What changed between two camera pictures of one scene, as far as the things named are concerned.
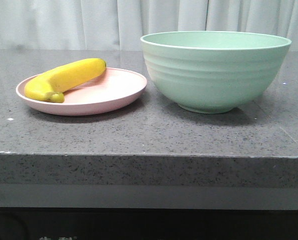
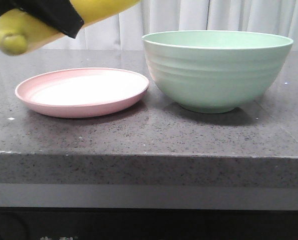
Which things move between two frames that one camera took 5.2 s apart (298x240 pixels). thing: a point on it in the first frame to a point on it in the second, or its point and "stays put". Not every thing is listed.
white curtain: [120, 24] stays put
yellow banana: [49, 86] to [16, 31]
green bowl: [213, 72] stays put
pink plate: [115, 88] stays put
